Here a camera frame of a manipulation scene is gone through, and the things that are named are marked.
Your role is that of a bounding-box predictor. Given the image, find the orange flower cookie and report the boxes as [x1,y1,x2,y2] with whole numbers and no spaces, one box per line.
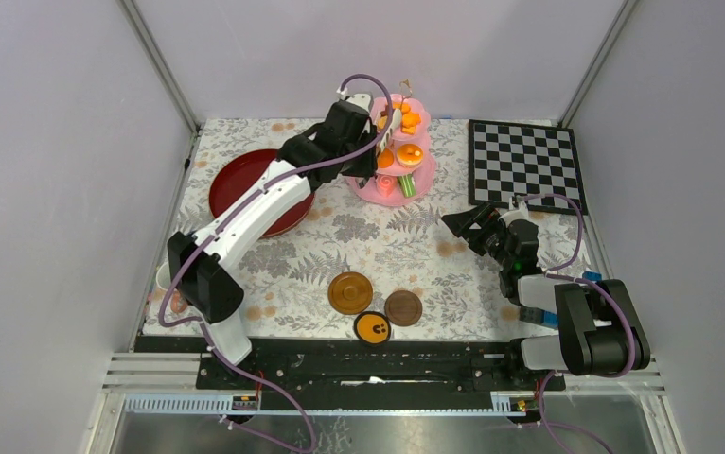
[401,112,421,129]

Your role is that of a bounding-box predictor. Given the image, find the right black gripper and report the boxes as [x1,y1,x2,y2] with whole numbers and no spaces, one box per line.
[442,201,514,270]

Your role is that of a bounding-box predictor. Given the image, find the dark red round tray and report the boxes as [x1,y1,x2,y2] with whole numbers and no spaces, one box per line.
[208,148,315,238]

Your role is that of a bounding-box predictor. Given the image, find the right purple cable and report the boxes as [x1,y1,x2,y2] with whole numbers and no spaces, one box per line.
[510,191,637,454]

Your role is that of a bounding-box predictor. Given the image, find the dark brown wooden coaster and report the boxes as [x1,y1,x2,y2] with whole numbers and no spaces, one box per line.
[384,290,423,326]

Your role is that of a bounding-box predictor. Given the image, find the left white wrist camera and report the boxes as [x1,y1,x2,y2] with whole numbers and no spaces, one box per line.
[336,88,373,114]

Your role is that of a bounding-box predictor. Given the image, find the orange round cookie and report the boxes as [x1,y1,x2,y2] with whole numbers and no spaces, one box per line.
[377,148,396,169]

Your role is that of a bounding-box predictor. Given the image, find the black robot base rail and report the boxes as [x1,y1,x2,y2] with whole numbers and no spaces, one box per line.
[195,338,567,412]

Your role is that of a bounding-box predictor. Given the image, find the green layered cake slice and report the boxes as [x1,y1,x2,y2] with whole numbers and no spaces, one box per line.
[398,173,416,199]

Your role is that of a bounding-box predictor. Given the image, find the white cat-paw food tongs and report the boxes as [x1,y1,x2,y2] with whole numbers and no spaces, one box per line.
[377,109,402,152]

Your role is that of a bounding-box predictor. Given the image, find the white pink mug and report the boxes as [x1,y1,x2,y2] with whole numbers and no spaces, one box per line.
[155,261,188,314]

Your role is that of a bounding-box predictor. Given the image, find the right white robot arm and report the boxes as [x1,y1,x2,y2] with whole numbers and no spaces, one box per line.
[442,203,651,390]

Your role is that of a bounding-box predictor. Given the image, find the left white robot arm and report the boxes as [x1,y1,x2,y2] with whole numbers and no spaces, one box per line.
[167,94,381,389]

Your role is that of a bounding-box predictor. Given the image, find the blue toy brick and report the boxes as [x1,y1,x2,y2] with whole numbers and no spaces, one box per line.
[581,271,603,282]

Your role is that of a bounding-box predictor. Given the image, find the floral tablecloth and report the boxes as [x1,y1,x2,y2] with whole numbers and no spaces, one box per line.
[143,117,612,344]

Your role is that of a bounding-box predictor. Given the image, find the light brown wooden coaster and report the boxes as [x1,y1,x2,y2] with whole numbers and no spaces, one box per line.
[327,271,373,315]

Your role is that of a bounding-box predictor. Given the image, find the orange pancake stack toy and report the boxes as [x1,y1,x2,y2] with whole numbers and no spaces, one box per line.
[396,144,425,168]

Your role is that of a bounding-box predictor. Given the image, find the orange face black coaster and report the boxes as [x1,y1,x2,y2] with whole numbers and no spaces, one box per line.
[353,311,392,346]

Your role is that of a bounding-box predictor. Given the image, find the pink three-tier cake stand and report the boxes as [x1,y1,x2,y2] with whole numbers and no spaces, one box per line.
[346,79,436,207]

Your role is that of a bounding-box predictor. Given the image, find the black white chessboard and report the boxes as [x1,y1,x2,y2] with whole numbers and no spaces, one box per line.
[468,119,588,216]

